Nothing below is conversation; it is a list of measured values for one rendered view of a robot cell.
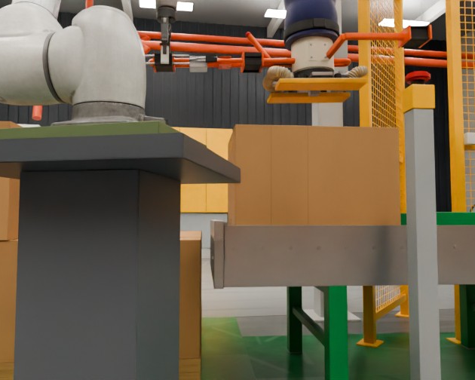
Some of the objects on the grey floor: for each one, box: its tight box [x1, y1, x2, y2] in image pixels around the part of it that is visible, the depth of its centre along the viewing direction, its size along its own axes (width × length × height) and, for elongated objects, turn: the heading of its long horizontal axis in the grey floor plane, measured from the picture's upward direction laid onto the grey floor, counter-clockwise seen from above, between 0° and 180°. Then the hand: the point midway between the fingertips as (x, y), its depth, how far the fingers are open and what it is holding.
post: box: [402, 84, 441, 380], centre depth 124 cm, size 7×7×100 cm
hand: (165, 61), depth 172 cm, fingers closed on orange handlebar, 8 cm apart
